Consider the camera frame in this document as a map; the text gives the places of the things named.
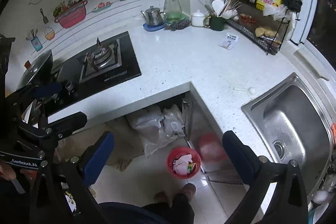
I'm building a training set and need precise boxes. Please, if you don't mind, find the stainless steel sink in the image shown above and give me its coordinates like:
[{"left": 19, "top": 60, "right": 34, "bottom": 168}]
[{"left": 241, "top": 73, "right": 333, "bottom": 200}]

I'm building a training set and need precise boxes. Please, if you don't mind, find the pink slipper left foot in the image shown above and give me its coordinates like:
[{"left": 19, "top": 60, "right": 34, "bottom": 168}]
[{"left": 154, "top": 192, "right": 169, "bottom": 203}]

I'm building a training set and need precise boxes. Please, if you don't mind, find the small steel teapot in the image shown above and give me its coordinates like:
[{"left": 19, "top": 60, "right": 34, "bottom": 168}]
[{"left": 141, "top": 6, "right": 167, "bottom": 27}]

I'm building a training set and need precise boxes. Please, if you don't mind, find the red trash bin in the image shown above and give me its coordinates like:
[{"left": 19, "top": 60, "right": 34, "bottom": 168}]
[{"left": 166, "top": 147, "right": 202, "bottom": 179}]

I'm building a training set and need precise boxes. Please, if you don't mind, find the dark green enamel mug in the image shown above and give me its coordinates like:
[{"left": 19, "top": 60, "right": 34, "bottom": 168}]
[{"left": 203, "top": 15, "right": 226, "bottom": 31}]

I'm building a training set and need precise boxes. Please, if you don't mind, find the black gas stove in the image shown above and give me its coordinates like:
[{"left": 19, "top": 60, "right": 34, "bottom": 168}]
[{"left": 49, "top": 31, "right": 141, "bottom": 113}]

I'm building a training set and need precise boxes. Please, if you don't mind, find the white tissue paper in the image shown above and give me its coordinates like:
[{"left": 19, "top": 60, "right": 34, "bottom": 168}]
[{"left": 173, "top": 154, "right": 193, "bottom": 176}]

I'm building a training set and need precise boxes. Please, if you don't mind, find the white shampoo sachet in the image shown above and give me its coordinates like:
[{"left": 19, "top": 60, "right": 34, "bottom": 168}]
[{"left": 219, "top": 33, "right": 240, "bottom": 50}]

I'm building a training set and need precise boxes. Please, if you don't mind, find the yellow red sauce packet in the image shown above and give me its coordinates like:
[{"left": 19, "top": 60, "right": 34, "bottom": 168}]
[{"left": 187, "top": 162, "right": 196, "bottom": 173}]

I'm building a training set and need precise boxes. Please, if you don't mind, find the blue saucer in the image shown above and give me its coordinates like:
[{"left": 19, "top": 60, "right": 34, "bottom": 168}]
[{"left": 142, "top": 23, "right": 164, "bottom": 32}]

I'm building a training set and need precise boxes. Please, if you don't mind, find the white lidded jar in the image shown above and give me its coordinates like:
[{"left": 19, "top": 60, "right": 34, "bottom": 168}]
[{"left": 191, "top": 10, "right": 206, "bottom": 27}]

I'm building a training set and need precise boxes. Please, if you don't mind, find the black wok pan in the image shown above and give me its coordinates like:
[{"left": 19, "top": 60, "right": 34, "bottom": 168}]
[{"left": 17, "top": 50, "right": 53, "bottom": 90}]

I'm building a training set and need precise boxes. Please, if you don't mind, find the black plastic bag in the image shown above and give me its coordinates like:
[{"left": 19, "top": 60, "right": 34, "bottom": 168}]
[{"left": 282, "top": 0, "right": 302, "bottom": 13}]

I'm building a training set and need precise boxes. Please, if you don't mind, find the pink slipper foot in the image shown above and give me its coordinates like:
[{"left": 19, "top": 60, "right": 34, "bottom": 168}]
[
  {"left": 181, "top": 183, "right": 197, "bottom": 202},
  {"left": 154, "top": 192, "right": 169, "bottom": 203}
]

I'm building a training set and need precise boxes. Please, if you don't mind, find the black wire rack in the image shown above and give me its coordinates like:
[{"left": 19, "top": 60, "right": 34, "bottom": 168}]
[{"left": 226, "top": 0, "right": 290, "bottom": 55}]

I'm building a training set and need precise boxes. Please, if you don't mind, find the white plastic spoon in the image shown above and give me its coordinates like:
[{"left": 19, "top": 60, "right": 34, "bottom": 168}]
[{"left": 234, "top": 87, "right": 256, "bottom": 96}]

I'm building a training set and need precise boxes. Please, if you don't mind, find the white woven sack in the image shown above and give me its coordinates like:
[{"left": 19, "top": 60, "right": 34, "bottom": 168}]
[{"left": 126, "top": 106, "right": 169, "bottom": 157}]

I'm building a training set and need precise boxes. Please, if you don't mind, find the glass carafe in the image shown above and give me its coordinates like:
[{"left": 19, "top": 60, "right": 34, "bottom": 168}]
[{"left": 163, "top": 0, "right": 182, "bottom": 22}]

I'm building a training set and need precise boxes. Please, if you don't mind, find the pink slipper right foot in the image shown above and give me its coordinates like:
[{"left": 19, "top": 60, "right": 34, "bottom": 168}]
[{"left": 181, "top": 183, "right": 197, "bottom": 202}]

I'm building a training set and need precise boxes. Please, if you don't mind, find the ginger root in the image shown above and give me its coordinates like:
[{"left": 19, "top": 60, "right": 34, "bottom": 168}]
[{"left": 255, "top": 27, "right": 277, "bottom": 38}]

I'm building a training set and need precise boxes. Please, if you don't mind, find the dark woven coaster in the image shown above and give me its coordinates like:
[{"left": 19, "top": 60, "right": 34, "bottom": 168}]
[{"left": 164, "top": 19, "right": 191, "bottom": 31}]

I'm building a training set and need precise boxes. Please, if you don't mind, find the kitchen wall sticker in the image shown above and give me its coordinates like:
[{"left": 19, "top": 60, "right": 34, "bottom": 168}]
[{"left": 24, "top": 0, "right": 140, "bottom": 53}]

